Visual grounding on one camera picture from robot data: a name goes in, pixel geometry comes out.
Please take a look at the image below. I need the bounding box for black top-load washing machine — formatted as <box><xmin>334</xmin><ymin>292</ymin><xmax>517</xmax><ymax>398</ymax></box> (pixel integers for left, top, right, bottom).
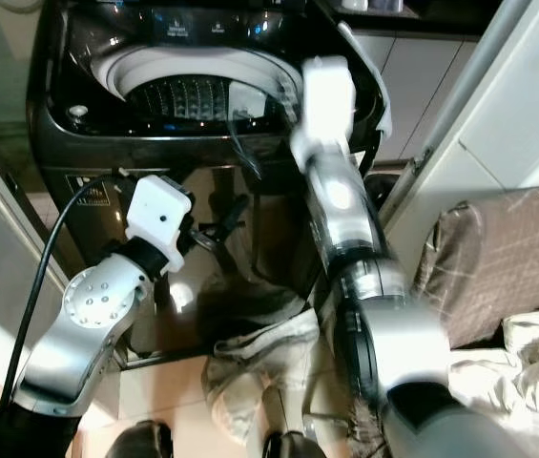
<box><xmin>26</xmin><ymin>0</ymin><xmax>396</xmax><ymax>371</ymax></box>

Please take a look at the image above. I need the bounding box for beige crumpled garment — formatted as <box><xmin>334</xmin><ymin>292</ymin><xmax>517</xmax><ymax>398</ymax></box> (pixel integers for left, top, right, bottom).
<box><xmin>200</xmin><ymin>305</ymin><xmax>323</xmax><ymax>448</ymax></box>

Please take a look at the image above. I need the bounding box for frosted glass door panel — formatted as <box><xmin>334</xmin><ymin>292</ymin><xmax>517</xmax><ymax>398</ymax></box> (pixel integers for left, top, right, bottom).
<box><xmin>0</xmin><ymin>122</ymin><xmax>58</xmax><ymax>368</ymax></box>

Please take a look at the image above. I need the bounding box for white curved strip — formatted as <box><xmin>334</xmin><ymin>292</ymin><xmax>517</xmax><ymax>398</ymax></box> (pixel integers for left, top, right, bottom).
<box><xmin>336</xmin><ymin>21</ymin><xmax>396</xmax><ymax>144</ymax></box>

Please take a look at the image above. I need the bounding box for dark robot left foot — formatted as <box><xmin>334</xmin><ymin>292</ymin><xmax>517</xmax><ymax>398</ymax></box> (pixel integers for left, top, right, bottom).
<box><xmin>116</xmin><ymin>420</ymin><xmax>176</xmax><ymax>458</ymax></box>

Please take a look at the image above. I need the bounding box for dark robot foot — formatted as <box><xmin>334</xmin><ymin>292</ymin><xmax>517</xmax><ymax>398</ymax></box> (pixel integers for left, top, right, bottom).
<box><xmin>116</xmin><ymin>420</ymin><xmax>176</xmax><ymax>458</ymax></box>
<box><xmin>263</xmin><ymin>431</ymin><xmax>320</xmax><ymax>458</ymax></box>

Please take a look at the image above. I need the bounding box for dark robot right foot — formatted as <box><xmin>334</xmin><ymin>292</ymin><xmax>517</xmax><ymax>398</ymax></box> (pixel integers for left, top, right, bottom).
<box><xmin>263</xmin><ymin>431</ymin><xmax>320</xmax><ymax>458</ymax></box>

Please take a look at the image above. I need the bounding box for white cabinet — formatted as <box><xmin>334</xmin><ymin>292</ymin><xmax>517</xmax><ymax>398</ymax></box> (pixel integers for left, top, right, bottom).
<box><xmin>355</xmin><ymin>33</ymin><xmax>478</xmax><ymax>165</ymax></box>

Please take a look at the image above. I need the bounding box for dark fur trimmed garment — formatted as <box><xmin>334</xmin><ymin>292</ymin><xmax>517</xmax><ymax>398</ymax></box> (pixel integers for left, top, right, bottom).
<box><xmin>343</xmin><ymin>401</ymin><xmax>392</xmax><ymax>458</ymax></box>

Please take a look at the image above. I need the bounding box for brown patterned sofa cushion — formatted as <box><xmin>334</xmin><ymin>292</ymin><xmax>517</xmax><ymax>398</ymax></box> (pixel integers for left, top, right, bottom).
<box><xmin>410</xmin><ymin>185</ymin><xmax>539</xmax><ymax>350</ymax></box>

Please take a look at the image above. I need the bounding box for white crumpled cloth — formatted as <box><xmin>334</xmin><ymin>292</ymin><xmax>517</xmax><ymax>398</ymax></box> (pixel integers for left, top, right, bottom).
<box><xmin>448</xmin><ymin>303</ymin><xmax>539</xmax><ymax>458</ymax></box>

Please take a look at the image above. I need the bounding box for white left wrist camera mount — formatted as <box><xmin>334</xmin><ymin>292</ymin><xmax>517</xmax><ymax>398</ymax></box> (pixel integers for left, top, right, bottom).
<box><xmin>123</xmin><ymin>174</ymin><xmax>195</xmax><ymax>275</ymax></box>

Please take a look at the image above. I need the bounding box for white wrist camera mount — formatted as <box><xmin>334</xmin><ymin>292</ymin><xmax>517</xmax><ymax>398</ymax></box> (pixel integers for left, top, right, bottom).
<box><xmin>123</xmin><ymin>174</ymin><xmax>195</xmax><ymax>275</ymax></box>
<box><xmin>291</xmin><ymin>55</ymin><xmax>358</xmax><ymax>161</ymax></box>

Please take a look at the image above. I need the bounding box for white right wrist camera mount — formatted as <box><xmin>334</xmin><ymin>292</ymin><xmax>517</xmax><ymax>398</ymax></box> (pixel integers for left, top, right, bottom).
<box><xmin>291</xmin><ymin>55</ymin><xmax>358</xmax><ymax>161</ymax></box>

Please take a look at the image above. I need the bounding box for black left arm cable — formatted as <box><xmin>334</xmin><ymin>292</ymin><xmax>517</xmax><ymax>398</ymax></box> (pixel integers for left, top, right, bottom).
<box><xmin>0</xmin><ymin>172</ymin><xmax>129</xmax><ymax>458</ymax></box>

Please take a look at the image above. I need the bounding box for white door frame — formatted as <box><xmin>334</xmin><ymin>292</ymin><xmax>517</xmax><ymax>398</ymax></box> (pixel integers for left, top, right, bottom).
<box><xmin>379</xmin><ymin>0</ymin><xmax>539</xmax><ymax>280</ymax></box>

